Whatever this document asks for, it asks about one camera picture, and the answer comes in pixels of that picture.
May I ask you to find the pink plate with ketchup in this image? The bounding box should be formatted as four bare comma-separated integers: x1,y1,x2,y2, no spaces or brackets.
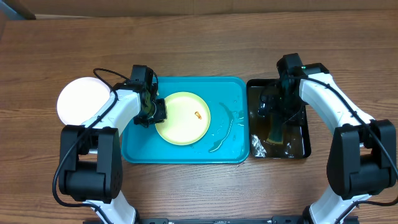
57,77,110,125

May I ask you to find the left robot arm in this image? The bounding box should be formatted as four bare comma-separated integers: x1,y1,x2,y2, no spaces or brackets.
52,65,167,223

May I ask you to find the green yellow sponge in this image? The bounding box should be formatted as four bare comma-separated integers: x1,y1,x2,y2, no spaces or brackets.
266,116,283,144

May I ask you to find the yellow plate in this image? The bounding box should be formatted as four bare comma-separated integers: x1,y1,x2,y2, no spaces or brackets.
155,91,211,146

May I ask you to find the black water tray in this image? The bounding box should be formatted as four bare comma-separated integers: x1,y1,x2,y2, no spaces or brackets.
246,79,312,159

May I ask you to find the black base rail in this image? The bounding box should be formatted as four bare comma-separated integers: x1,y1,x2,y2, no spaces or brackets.
83,213,360,224

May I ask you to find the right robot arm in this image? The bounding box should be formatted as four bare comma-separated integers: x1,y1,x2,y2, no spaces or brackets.
259,53,397,224

